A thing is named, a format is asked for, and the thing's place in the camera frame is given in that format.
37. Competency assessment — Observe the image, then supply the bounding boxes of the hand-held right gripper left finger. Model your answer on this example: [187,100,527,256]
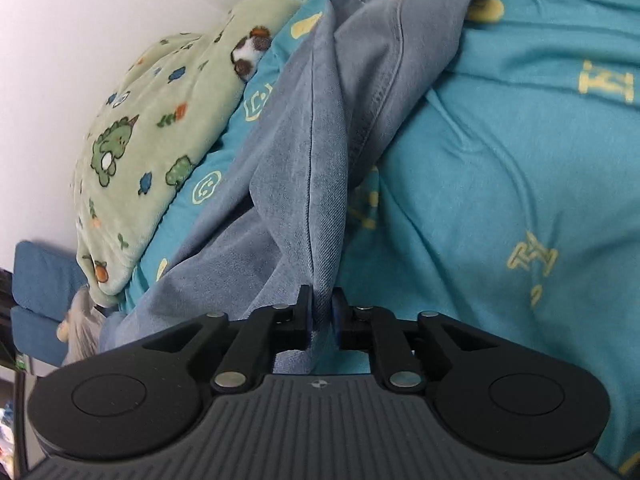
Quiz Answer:
[144,285,315,394]

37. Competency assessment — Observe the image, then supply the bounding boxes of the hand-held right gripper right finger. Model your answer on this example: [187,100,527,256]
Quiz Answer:
[331,287,497,392]

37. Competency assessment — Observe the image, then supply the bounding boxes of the blue denim pants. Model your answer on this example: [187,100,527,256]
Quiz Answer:
[100,0,488,376]

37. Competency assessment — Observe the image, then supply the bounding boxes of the teal printed bed sheet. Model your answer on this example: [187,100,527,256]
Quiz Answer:
[117,0,640,476]

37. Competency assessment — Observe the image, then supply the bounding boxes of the beige cloth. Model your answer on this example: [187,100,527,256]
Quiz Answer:
[61,285,108,367]

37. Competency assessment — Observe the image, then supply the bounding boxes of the green printed fleece blanket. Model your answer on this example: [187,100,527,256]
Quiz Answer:
[72,0,303,308]

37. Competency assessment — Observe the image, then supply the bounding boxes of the blue covered chair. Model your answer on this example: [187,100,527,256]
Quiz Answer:
[12,240,90,322]
[10,305,71,367]

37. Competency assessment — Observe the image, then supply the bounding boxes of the black metal frame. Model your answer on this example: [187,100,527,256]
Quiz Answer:
[0,266,32,480]

